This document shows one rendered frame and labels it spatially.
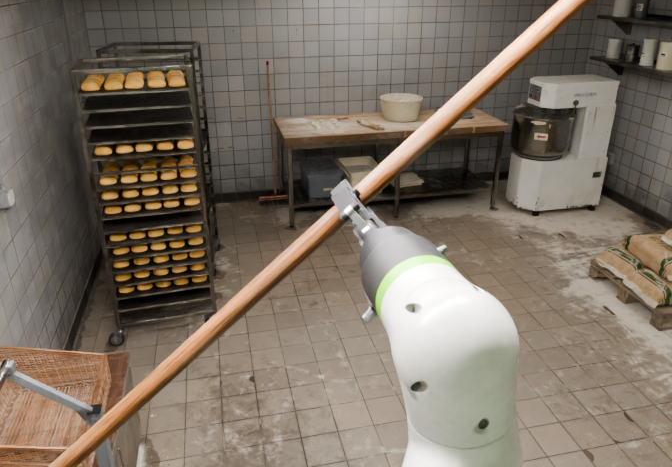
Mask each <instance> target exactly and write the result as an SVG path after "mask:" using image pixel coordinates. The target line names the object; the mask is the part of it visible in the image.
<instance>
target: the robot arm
mask: <svg viewBox="0 0 672 467"><path fill-rule="evenodd" d="M331 194H332V197H331V199H332V201H333V202H334V204H335V205H336V207H337V209H338V211H339V213H340V214H339V215H340V218H341V219H342V220H343V221H345V222H347V223H348V224H350V223H352V224H353V225H354V229H353V232H354V233H355V235H356V236H357V238H358V239H359V244H360V245H361V247H362V249H361V252H360V258H359V262H360V267H361V270H362V285H363V288H364V291H365V293H366V294H365V295H364V296H365V299H366V300H367V302H368V304H369V306H370V307H369V309H368V310H367V311H366V312H365V313H364V314H363V315H362V317H363V319H364V320H365V321H366V322H368V321H370V320H371V319H372V318H373V317H374V316H377V315H378V317H379V318H380V320H381V322H382V324H383V326H384V327H385V329H386V332H387V334H388V337H389V340H390V345H391V352H392V358H393V362H394V365H395V368H396V371H397V375H398V378H399V382H400V385H401V389H402V393H403V398H404V402H405V407H406V412H407V422H408V439H409V440H408V446H407V450H406V453H405V457H404V461H403V465H402V467H522V463H523V455H522V446H521V441H520V436H519V429H518V422H517V413H516V388H517V377H518V366H519V359H518V354H519V351H520V343H519V337H518V332H517V329H516V326H515V324H514V322H513V320H512V318H511V316H510V314H509V313H508V311H507V310H506V309H505V307H504V306H503V305H502V304H501V303H500V302H499V301H498V300H497V299H496V298H495V297H493V296H492V295H491V294H489V293H488V292H486V291H484V290H482V289H480V288H478V287H476V286H475V285H473V284H471V283H470V282H469V281H467V280H466V279H465V278H464V277H463V276H462V275H461V274H460V273H459V272H458V271H457V270H456V269H455V267H454V266H453V265H452V264H451V263H450V262H449V261H448V260H447V259H446V258H445V256H444V255H445V254H444V253H445V252H446V250H447V249H448V248H447V247H446V246H445V244H444V245H443V246H441V247H438V248H436V247H435V245H434V244H433V243H432V242H430V241H429V240H428V239H426V238H424V237H422V236H419V235H415V234H414V233H412V232H411V231H410V230H408V229H406V228H403V227H397V226H391V227H388V226H387V225H386V224H385V223H384V222H382V221H381V220H380V219H379V218H378V217H377V214H376V213H375V212H374V211H373V209H372V208H371V207H370V205H369V204H368V203H367V204H366V205H365V206H363V205H362V203H361V202H360V201H359V200H360V199H361V198H360V197H359V196H360V195H361V193H360V192H359V191H358V190H357V189H356V188H355V189H353V188H352V186H351V185H350V184H349V182H348V181H347V180H346V179H344V180H343V181H342V182H341V183H340V184H339V185H338V186H337V187H335V188H334V189H333V190H332V191H331Z"/></svg>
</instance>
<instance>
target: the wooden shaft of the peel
mask: <svg viewBox="0 0 672 467"><path fill-rule="evenodd" d="M590 1H592V0H559V1H558V2H557V3H556V4H554V5H553V6H552V7H551V8H550V9H549V10H548V11H547V12H546V13H545V14H543V15H542V16H541V17H540V18H539V19H538V20H537V21H536V22H535V23H534V24H533V25H531V26H530V27H529V28H528V29H527V30H526V31H525V32H524V33H523V34H522V35H520V36H519V37H518V38H517V39H516V40H515V41H514V42H513V43H512V44H511V45H510V46H508V47H507V48H506V49H505V50H504V51H503V52H502V53H501V54H500V55H499V56H497V57H496V58H495V59H494V60H493V61H492V62H491V63H490V64H489V65H488V66H486V67H485V68H484V69H483V70H482V71H481V72H480V73H479V74H478V75H477V76H476V77H474V78H473V79H472V80H471V81H470V82H469V83H468V84H467V85H466V86H465V87H463V88H462V89H461V90H460V91H459V92H458V93H457V94H456V95H455V96H454V97H453V98H451V99H450V100H449V101H448V102H447V103H446V104H445V105H444V106H443V107H442V108H440V109H439V110H438V111H437V112H436V113H435V114H434V115H433V116H432V117H431V118H430V119H428V120H427V121H426V122H425V123H424V124H423V125H422V126H421V127H420V128H419V129H417V130H416V131H415V132H414V133H413V134H412V135H411V136H410V137H409V138H408V139H407V140H405V141H404V142H403V143H402V144H401V145H400V146H399V147H398V148H397V149H396V150H394V151H393V152H392V153H391V154H390V155H389V156H388V157H387V158H386V159H385V160H384V161H382V162H381V163H380V164H379V165H378V166H377V167H376V168H375V169H374V170H373V171H371V172H370V173H369V174H368V175H367V176H366V177H365V178H364V179H363V180H362V181H361V182H359V183H358V184H357V185H356V186H355V187H354V188H353V189H355V188H356V189H357V190H358V191H359V192H360V193H361V195H360V196H359V197H360V198H361V199H360V200H359V201H360V202H361V203H362V205H363V206H365V205H366V204H367V203H368V202H370V201H371V200H372V199H373V198H374V197H375V196H376V195H377V194H378V193H379V192H381V191H382V190H383V189H384V188H385V187H386V186H387V185H388V184H389V183H391V182H392V181H393V180H394V179H395V178H396V177H397V176H398V175H399V174H400V173H402V172H403V171H404V170H405V169H406V168H407V167H408V166H409V165H410V164H412V163H413V162H414V161H415V160H416V159H417V158H418V157H419V156H420V155H421V154H423V153H424V152H425V151H426V150H427V149H428V148H429V147H430V146H431V145H433V144H434V143H435V142H436V141H437V140H438V139H439V138H440V137H441V136H442V135H444V134H445V133H446V132H447V131H448V130H449V129H450V128H451V127H452V126H453V125H455V124H456V123H457V122H458V121H459V120H460V119H461V118H462V117H463V116H465V115H466V114H467V113H468V112H469V111H470V110H471V109H472V108H473V107H474V106H476V105H477V104H478V103H479V102H480V101H481V100H482V99H483V98H484V97H486V96H487V95H488V94H489V93H490V92H491V91H492V90H493V89H494V88H495V87H497V86H498V85H499V84H500V83H501V82H502V81H503V80H504V79H505V78H507V77H508V76H509V75H510V74H511V73H512V72H513V71H514V70H515V69H516V68H518V67H519V66H520V65H521V64H522V63H523V62H524V61H525V60H526V59H527V58H529V57H530V56H531V55H532V54H533V53H534V52H535V51H536V50H537V49H539V48H540V47H541V46H542V45H543V44H544V43H545V42H546V41H547V40H548V39H550V38H551V37H552V36H553V35H554V34H555V33H556V32H557V31H558V30H560V29H561V28H562V27H563V26H564V25H565V24H566V23H567V22H568V21H569V20H571V19H572V18H573V17H574V16H575V15H576V14H577V13H578V12H579V11H581V10H582V9H583V8H584V7H585V6H586V5H587V4H588V3H589V2H590ZM339 214H340V213H339V211H338V209H337V207H336V205H334V206H333V207H332V208H331V209H330V210H329V211H328V212H327V213H325V214H324V215H323V216H322V217H321V218H320V219H319V220H318V221H317V222H316V223H314V224H313V225H312V226H311V227H310V228H309V229H308V230H307V231H306V232H305V233H304V234H302V235H301V236H300V237H299V238H298V239H297V240H296V241H295V242H294V243H293V244H291V245H290V246H289V247H288V248H287V249H286V250H285V251H284V252H283V253H282V254H281V255H279V256H278V257H277V258H276V259H275V260H274V261H273V262H272V263H271V264H270V265H268V266H267V267H266V268H265V269H264V270H263V271H262V272H261V273H260V274H259V275H258V276H256V277H255V278H254V279H253V280H252V281H251V282H250V283H249V284H248V285H247V286H245V287H244V288H243V289H242V290H241V291H240V292H239V293H238V294H237V295H236V296H235V297H233V298H232V299H231V300H230V301H229V302H228V303H227V304H226V305H225V306H224V307H222V308H221V309H220V310H219V311H218V312H217V313H216V314H215V315H214V316H213V317H211V318H210V319H209V320H208V321H207V322H206V323H205V324H204V325H203V326H202V327H201V328H199V329H198V330H197V331H196V332H195V333H194V334H193V335H192V336H191V337H190V338H188V339H187V340H186V341H185V342H184V343H183V344H182V345H181V346H180V347H179V348H178V349H176V350H175V351H174V352H173V353H172V354H171V355H170V356H169V357H168V358H167V359H165V360H164V361H163V362H162V363H161V364H160V365H159V366H158V367H157V368H156V369H155V370H153V371H152V372H151V373H150V374H149V375H148V376H147V377H146V378H145V379H144V380H142V381H141V382H140V383H139V384H138V385H137V386H136V387H135V388H134V389H133V390H132V391H130V392H129V393H128V394H127V395H126V396H125V397H124V398H123V399H122V400H121V401H119V402H118V403H117V404H116V405H115V406H114V407H113V408H112V409H111V410H110V411H109V412H107V413H106V414H105V415H104V416H103V417H102V418H101V419H100V420H99V421H98V422H96V423H95V424H94V425H93V426H92V427H91V428H90V429H89V430H88V431H87V432H86V433H84V434H83V435H82V436H81V437H80V438H79V439H78V440H77V441H76V442H75V443H73V444H72V445H71V446H70V447H69V448H68V449H67V450H66V451H65V452H64V453H62V454H61V455H60V456H59V457H58V458H57V459H56V460H55V461H54V462H53V463H52V464H50V465H49V466H48V467H77V466H78V465H79V464H80V463H81V462H82V461H84V460H85V459H86V458H87V457H88V456H89V455H90V454H91V453H92V452H93V451H95V450H96V449H97V448H98V447H99V446H100V445H101V444H102V443H103V442H104V441H106V440H107V439H108V438H109V437H110V436H111V435H112V434H113V433H114V432H116V431H117V430H118V429H119V428H120V427H121V426H122V425H123V424H124V423H125V422H127V421H128V420H129V419H130V418H131V417H132V416H133V415H134V414H135V413H137V412H138V411H139V410H140V409H141V408H142V407H143V406H144V405H145V404H146V403H148V402H149V401H150V400H151V399H152V398H153V397H154V396H155V395H156V394H158V393H159V392H160V391H161V390H162V389H163V388H164V387H165V386H166V385H167V384H169V383H170V382H171V381H172V380H173V379H174V378H175V377H176V376H177V375H178V374H180V373H181V372H182V371H183V370H184V369H185V368H186V367H187V366H188V365H190V364H191V363H192V362H193V361H194V360H195V359H196V358H197V357H198V356H199V355H201V354H202V353H203V352H204V351H205V350H206V349H207V348H208V347H209V346H211V345H212V344H213V343H214V342H215V341H216V340H217V339H218V338H219V337H220V336H222V335H223V334H224V333H225V332H226V331H227V330H228V329H229V328H230V327H232V326H233V325H234V324H235V323H236V322H237V321H238V320H239V319H240V318H241V317H243V316H244V315H245V314H246V313H247V312H248V311H249V310H250V309H251V308H252V307H254V306H255V305H256V304H257V303H258V302H259V301H260V300H261V299H262V298H264V297H265V296H266V295H267V294H268V293H269V292H270V291H271V290H272V289H273V288H275V287H276V286H277V285H278V284H279V283H280V282H281V281H282V280H283V279H285V278H286V277H287V276H288V275H289V274H290V273H291V272H292V271H293V270H294V269H296V268H297V267H298V266H299V265H300V264H301V263H302V262H303V261H304V260H306V259H307V258H308V257H309V256H310V255H311V254H312V253H313V252H314V251H315V250H317V249H318V248H319V247H320V246H321V245H322V244H323V243H324V242H325V241H326V240H328V239H329V238H330V237H331V236H332V235H333V234H334V233H335V232H336V231H338V230H339V229H340V228H341V227H342V226H343V225H344V224H345V223H346V222H345V221H343V220H342V219H341V218H340V215H339Z"/></svg>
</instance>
